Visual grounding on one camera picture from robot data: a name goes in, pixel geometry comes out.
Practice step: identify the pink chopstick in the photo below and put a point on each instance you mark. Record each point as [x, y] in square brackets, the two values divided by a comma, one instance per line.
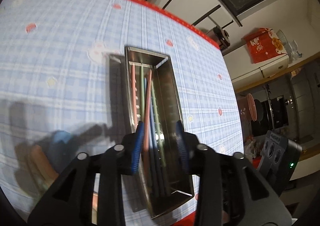
[133, 90]
[147, 123]

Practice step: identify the black metal rack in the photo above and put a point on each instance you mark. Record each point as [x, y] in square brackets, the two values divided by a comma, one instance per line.
[218, 16]

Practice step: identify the blue plaid table mat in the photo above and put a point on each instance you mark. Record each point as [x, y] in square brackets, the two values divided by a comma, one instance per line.
[100, 86]

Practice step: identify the pink spoon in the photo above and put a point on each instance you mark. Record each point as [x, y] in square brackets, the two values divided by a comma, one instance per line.
[43, 165]

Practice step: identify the blue spoon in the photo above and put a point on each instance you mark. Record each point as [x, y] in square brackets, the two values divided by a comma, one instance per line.
[60, 151]

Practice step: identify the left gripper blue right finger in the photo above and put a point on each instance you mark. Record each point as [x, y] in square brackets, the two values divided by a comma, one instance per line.
[182, 146]

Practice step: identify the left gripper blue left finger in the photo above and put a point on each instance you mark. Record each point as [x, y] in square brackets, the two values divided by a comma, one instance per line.
[137, 144]

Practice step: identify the brown rice cooker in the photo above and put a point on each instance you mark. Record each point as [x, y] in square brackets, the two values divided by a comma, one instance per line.
[221, 37]

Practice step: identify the steel utensil tray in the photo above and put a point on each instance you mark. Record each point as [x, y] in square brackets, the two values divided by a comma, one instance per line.
[178, 185]

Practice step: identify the red cloth on refrigerator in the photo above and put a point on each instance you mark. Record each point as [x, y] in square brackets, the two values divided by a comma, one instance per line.
[264, 44]

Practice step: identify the white refrigerator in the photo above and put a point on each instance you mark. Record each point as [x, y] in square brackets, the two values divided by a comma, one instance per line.
[257, 72]

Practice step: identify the brown trash bin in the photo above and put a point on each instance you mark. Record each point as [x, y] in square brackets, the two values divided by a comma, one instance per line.
[247, 108]

